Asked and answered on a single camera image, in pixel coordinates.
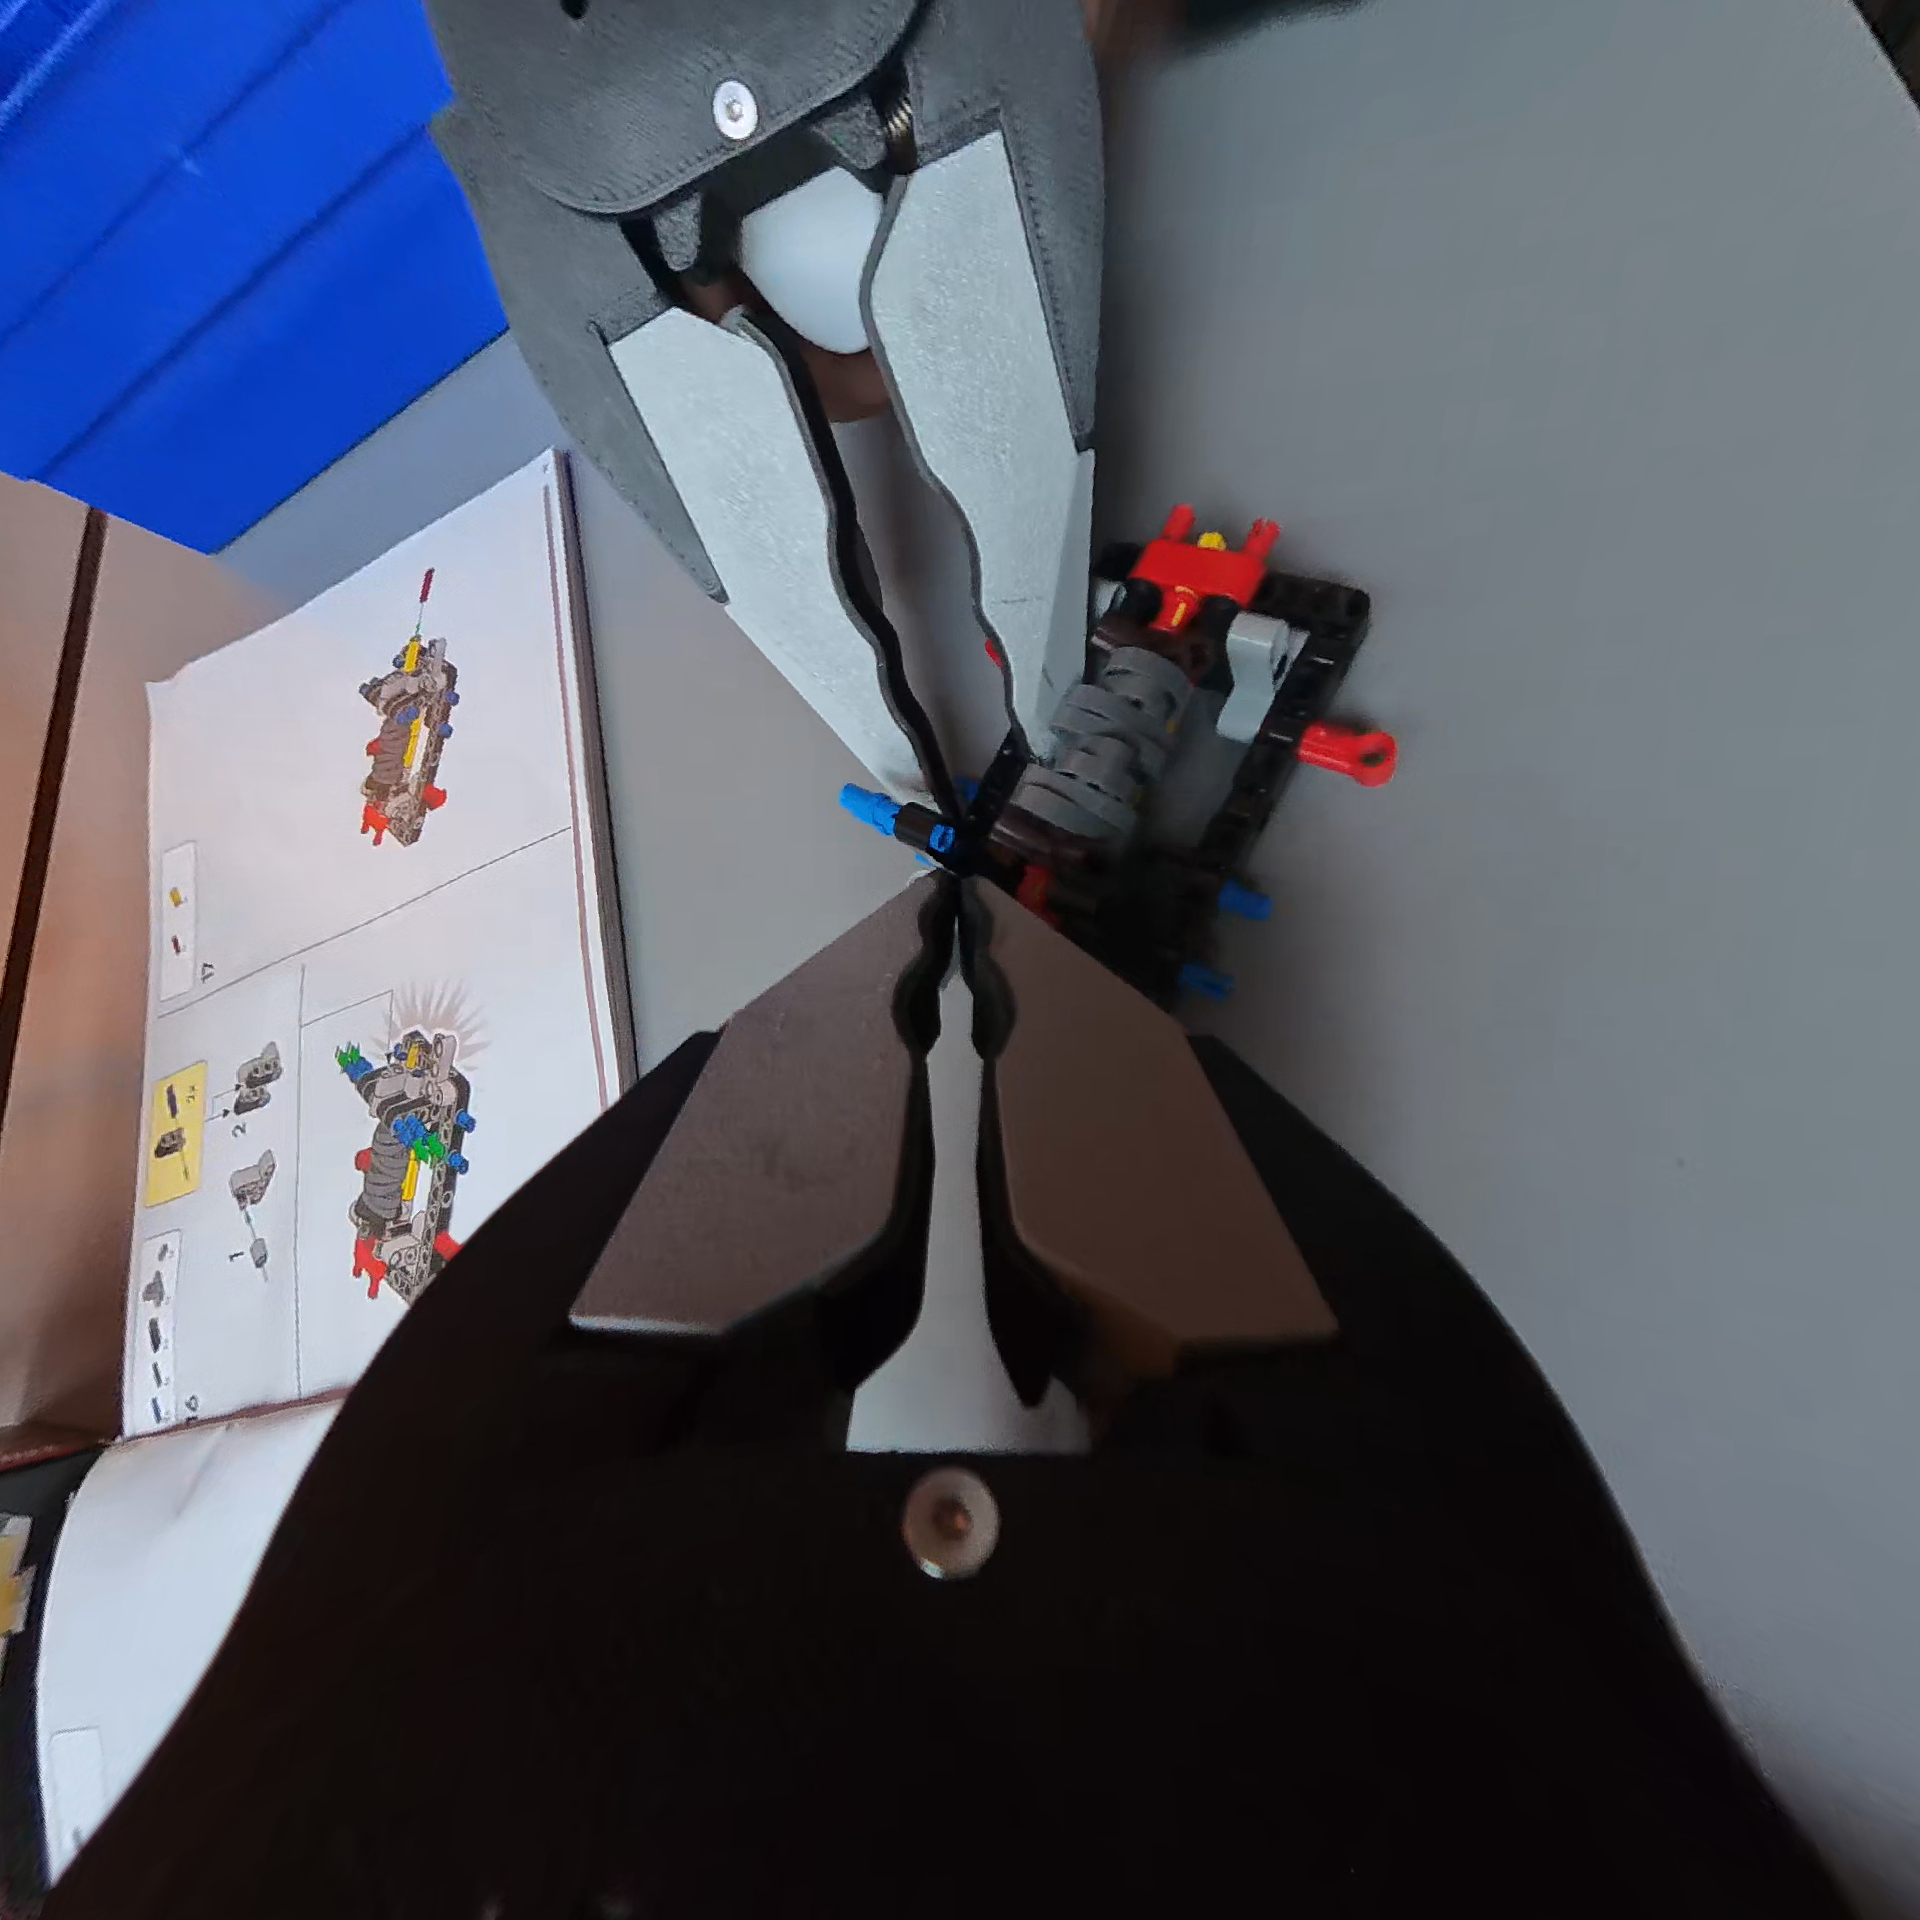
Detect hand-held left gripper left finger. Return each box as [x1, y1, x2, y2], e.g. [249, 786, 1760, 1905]
[568, 882, 957, 1391]

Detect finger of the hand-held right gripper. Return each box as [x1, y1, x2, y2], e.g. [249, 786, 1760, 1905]
[863, 130, 1100, 759]
[604, 306, 971, 825]

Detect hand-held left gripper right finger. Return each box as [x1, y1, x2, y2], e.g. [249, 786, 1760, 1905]
[962, 882, 1339, 1413]

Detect black lego frame assembly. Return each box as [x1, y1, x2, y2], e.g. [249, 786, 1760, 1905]
[891, 504, 1401, 1010]

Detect lego instruction booklet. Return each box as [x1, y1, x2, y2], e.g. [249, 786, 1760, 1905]
[31, 448, 639, 1885]

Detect blue plastic tray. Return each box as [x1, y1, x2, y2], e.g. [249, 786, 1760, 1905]
[0, 0, 512, 559]

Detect grey side table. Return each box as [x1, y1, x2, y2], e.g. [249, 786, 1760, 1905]
[0, 474, 299, 1462]

